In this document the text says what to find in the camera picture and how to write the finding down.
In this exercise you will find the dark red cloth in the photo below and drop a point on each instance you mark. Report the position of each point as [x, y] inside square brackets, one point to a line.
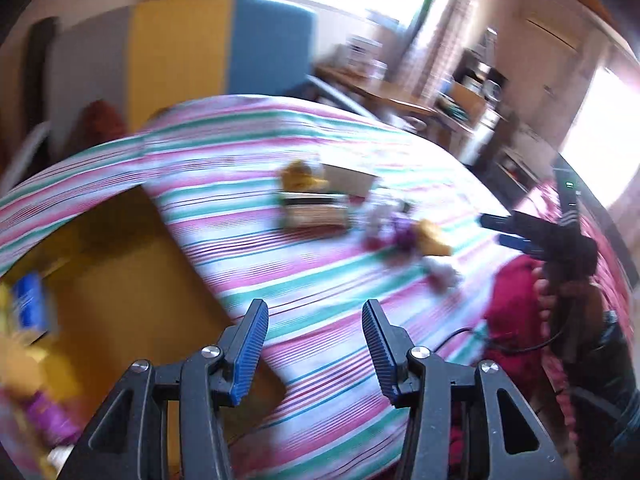
[102, 120]

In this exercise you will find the grey yellow blue headboard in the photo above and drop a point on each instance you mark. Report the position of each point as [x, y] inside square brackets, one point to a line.
[200, 55]

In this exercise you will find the purple snack packet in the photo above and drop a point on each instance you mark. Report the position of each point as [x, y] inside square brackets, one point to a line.
[400, 234]
[50, 416]

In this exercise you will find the white box on desk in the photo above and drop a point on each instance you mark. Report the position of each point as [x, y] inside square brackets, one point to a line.
[366, 52]

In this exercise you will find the rice cracker snack packet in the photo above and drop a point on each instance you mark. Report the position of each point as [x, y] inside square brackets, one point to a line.
[315, 212]

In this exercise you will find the person's right hand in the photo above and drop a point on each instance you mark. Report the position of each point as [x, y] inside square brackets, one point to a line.
[545, 295]

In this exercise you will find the clear plastic bag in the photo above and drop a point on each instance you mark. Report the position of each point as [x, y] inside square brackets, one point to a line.
[381, 205]

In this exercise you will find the patterned curtain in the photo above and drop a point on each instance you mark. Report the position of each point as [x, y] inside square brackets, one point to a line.
[440, 45]

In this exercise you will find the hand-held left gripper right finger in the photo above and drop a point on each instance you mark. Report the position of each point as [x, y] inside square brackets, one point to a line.
[382, 360]

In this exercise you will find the wooden desk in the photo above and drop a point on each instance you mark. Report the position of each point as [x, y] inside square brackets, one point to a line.
[380, 91]

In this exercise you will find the yellow knitted toy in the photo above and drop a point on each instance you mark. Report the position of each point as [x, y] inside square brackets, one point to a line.
[300, 176]

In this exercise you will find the white candy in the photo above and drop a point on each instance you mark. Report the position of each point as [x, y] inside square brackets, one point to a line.
[441, 272]

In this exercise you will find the small grey box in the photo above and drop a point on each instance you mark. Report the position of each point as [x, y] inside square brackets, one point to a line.
[350, 180]

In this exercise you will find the striped bed sheet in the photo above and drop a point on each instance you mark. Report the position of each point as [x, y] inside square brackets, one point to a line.
[310, 290]

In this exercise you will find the gold metal tray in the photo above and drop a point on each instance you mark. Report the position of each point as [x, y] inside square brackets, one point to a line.
[125, 285]

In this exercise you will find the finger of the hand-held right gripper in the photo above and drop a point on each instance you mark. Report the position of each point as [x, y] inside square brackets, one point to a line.
[505, 221]
[517, 244]

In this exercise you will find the person's red garment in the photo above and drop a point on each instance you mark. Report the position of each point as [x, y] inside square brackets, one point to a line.
[510, 305]

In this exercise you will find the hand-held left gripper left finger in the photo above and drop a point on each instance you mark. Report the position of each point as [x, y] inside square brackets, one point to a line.
[245, 360]

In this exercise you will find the cluttered wooden shelf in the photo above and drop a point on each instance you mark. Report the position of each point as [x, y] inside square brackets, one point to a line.
[475, 87]

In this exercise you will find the blue tissue pack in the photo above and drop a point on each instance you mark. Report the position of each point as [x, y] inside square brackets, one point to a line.
[31, 302]

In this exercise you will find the person's right forearm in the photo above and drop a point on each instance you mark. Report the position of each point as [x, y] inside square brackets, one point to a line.
[605, 375]

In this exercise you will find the yellow sponge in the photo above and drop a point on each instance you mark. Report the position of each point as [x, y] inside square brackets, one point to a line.
[434, 237]
[20, 365]

